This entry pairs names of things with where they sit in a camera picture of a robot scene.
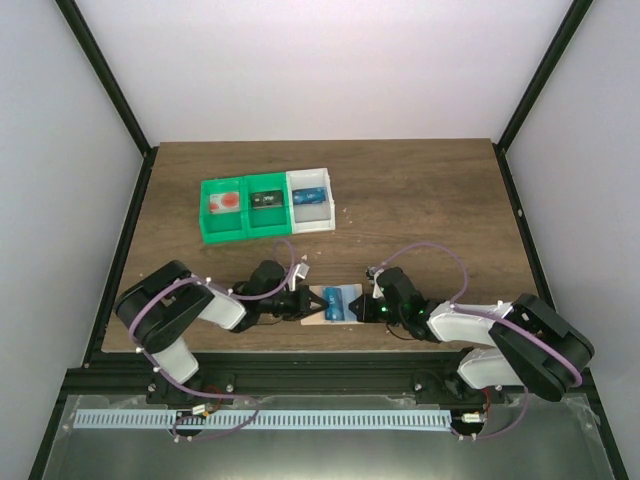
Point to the white bin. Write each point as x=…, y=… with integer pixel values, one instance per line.
x=311, y=218

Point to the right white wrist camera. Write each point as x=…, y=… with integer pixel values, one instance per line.
x=373, y=272

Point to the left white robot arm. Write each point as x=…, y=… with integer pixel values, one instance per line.
x=159, y=309

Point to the blue card in bin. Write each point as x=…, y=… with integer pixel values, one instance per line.
x=309, y=196

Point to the black card in bin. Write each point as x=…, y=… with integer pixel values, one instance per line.
x=267, y=199

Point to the middle green bin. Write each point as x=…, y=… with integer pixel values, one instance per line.
x=268, y=213

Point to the light blue slotted cable duct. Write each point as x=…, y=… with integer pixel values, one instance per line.
x=404, y=420

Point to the red dotted card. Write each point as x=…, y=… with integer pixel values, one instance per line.
x=224, y=203

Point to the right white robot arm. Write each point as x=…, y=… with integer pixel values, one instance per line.
x=521, y=343

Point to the pink leather card holder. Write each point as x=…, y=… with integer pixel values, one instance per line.
x=349, y=291

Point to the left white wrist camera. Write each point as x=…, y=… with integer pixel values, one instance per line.
x=299, y=274

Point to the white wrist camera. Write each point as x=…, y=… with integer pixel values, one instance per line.
x=299, y=274
x=373, y=272

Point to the green bin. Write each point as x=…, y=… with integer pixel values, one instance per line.
x=223, y=228
x=268, y=213

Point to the left green bin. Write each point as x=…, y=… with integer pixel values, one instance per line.
x=223, y=228

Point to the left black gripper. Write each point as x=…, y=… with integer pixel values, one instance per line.
x=302, y=300

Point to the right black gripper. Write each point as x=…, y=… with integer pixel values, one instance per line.
x=367, y=308

